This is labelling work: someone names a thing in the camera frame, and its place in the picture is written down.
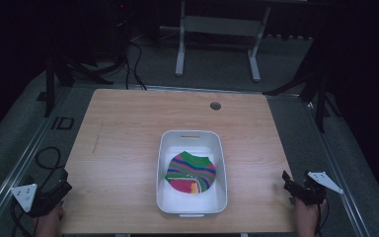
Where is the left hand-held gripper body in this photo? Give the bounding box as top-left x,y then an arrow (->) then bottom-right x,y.
10,177 -> 67,219

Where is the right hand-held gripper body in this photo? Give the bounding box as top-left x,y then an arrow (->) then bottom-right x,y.
291,171 -> 344,206

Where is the person's right hand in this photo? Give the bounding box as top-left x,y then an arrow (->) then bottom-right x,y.
293,197 -> 328,237

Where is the person's left hand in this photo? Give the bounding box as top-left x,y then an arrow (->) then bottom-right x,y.
33,200 -> 65,237

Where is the colourful striped sock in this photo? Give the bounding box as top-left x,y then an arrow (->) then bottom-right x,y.
164,150 -> 217,195

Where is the black tripod stand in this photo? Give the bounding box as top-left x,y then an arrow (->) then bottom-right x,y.
264,39 -> 343,134
42,19 -> 129,119

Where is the white plastic bin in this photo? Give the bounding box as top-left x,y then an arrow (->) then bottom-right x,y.
155,129 -> 229,219

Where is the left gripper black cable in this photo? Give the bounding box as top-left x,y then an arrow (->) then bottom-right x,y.
9,145 -> 64,237

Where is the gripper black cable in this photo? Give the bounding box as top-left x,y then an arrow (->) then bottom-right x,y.
9,145 -> 64,237
314,198 -> 332,237

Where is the aluminium floor rail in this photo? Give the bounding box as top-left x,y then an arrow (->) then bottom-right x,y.
73,83 -> 307,99
0,86 -> 73,237
304,102 -> 373,237

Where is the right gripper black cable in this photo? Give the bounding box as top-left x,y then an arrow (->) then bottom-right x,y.
314,198 -> 332,237

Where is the black floor cable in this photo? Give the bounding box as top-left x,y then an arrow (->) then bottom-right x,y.
123,39 -> 148,91

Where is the white metal desk frame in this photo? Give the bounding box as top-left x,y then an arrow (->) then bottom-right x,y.
174,0 -> 273,83

